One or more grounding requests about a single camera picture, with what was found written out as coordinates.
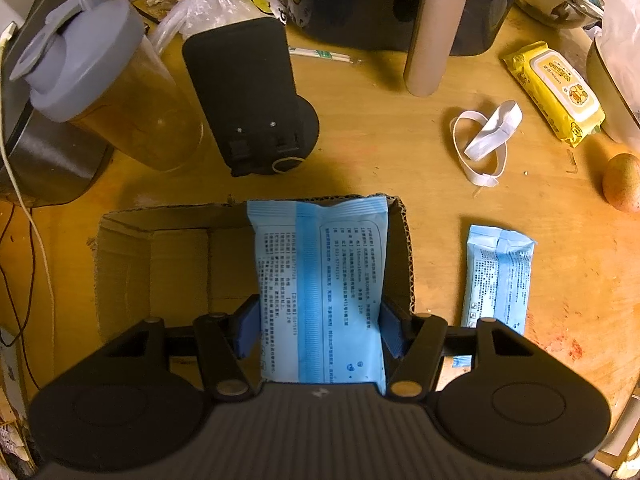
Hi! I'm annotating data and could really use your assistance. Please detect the large blue wipes packet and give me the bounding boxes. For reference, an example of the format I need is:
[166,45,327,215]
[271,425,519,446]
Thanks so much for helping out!
[247,195,388,393]

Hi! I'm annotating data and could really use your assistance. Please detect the small blue wipes packet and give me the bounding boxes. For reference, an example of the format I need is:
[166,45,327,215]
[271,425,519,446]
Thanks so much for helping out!
[461,224,536,335]

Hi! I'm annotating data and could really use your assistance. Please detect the open cardboard box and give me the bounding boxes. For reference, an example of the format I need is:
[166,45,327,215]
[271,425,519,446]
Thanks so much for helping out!
[94,194,418,346]

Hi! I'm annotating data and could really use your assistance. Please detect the white elastic band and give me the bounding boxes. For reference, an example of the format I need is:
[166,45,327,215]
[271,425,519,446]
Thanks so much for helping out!
[449,100,523,188]

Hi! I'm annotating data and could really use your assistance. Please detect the black phone stand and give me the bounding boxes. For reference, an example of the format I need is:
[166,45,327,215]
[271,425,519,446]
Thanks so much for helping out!
[182,18,320,177]

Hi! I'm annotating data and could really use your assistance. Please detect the wrapped chopsticks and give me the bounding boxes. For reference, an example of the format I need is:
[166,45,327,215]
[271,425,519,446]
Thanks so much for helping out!
[288,47,361,65]

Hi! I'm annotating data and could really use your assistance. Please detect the yellow wet wipes pack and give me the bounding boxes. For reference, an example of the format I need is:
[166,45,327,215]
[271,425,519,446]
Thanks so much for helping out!
[502,41,605,148]

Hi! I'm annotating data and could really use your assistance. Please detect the clear shaker bottle grey lid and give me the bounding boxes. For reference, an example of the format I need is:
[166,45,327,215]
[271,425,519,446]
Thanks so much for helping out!
[10,0,203,171]

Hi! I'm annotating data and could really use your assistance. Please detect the black air fryer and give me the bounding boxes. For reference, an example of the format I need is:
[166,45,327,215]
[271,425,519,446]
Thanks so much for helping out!
[286,0,533,99]

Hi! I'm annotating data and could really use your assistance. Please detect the white plastic bag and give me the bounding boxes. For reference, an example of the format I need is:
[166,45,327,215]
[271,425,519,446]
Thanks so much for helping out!
[149,0,288,54]

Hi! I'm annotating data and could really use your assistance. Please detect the white bowl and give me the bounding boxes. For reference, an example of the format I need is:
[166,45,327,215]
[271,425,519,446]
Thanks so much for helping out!
[584,34,640,156]

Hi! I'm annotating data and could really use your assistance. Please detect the black thin cable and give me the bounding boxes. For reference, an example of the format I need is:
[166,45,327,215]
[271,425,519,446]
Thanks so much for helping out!
[0,201,42,391]

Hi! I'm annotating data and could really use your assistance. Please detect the white charging cable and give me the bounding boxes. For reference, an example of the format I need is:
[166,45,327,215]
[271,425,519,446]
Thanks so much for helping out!
[0,20,57,386]

